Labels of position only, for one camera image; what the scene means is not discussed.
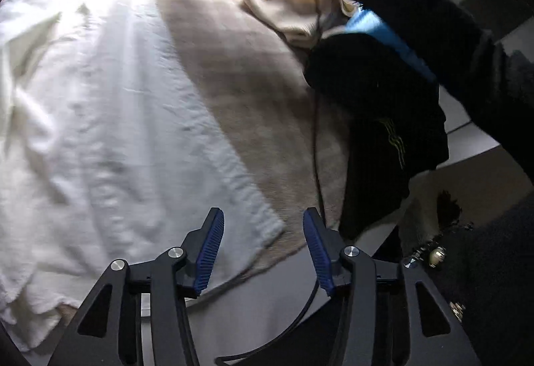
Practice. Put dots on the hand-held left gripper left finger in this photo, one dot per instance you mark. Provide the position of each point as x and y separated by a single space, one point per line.
210 253

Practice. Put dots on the blue cloth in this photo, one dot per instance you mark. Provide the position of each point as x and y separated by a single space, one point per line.
384 32

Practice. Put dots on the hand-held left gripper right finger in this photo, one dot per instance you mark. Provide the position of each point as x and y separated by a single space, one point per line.
317 253

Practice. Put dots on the plaid bed blanket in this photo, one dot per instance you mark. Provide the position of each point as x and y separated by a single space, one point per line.
233 78

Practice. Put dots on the beige knit garment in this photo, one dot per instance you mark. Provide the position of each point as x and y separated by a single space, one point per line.
292 11

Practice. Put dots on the black garment green print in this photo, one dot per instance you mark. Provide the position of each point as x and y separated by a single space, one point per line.
375 111

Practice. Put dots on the white shirt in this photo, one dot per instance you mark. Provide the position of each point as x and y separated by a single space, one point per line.
104 120

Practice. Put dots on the white mattress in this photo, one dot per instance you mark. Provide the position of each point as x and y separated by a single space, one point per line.
258 307

